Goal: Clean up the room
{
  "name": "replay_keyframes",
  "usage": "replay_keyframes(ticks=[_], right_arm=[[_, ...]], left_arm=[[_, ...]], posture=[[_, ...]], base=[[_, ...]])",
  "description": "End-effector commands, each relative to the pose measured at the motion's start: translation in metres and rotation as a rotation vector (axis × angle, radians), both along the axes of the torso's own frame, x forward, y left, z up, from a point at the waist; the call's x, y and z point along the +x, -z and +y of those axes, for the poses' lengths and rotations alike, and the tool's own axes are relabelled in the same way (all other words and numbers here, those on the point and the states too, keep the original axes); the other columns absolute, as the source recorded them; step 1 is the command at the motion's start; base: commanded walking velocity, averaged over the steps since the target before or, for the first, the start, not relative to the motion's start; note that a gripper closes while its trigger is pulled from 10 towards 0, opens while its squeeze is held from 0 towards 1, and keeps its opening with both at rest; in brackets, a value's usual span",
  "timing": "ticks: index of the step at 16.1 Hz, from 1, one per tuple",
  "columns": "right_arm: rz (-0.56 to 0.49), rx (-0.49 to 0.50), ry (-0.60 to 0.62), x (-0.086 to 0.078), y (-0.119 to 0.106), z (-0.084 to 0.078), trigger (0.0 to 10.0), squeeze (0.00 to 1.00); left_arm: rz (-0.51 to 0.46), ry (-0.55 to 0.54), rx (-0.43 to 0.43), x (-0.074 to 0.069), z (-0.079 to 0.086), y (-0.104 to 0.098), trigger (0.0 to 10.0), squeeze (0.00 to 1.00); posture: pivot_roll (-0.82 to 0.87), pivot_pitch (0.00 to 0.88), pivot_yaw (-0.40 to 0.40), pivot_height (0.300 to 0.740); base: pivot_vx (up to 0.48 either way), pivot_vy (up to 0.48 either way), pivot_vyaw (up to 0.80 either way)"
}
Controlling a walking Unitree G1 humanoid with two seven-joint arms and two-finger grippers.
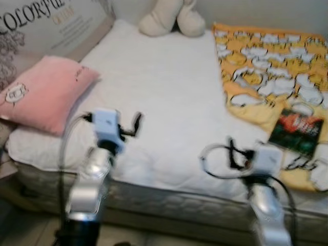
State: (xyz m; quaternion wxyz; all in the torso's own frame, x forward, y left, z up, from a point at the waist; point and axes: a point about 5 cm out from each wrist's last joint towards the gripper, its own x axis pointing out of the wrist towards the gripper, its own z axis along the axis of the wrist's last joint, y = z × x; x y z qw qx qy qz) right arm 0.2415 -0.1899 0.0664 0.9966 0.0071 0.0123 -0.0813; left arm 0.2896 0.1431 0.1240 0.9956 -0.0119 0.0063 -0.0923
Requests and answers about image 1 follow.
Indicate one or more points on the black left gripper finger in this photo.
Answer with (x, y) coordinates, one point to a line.
(137, 123)

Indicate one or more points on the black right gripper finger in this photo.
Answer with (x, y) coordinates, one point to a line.
(232, 151)

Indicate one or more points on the dark book with red cover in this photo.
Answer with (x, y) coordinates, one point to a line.
(297, 132)

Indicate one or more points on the pink plush pillow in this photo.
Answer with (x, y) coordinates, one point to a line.
(46, 92)

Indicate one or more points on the yellow egg print quilt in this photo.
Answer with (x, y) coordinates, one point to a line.
(266, 66)

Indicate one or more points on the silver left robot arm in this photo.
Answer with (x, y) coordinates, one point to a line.
(87, 189)

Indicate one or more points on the white quilted mattress pad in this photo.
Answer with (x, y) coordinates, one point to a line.
(169, 102)

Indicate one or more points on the grey quilted mattress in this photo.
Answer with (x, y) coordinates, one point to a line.
(179, 215)

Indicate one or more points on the beige plush toy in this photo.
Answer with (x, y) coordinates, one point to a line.
(169, 18)

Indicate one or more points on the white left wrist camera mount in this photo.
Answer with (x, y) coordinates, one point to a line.
(107, 128)

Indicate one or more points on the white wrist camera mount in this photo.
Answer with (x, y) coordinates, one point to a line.
(107, 128)
(267, 160)

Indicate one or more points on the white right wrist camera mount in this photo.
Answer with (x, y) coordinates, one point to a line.
(267, 160)

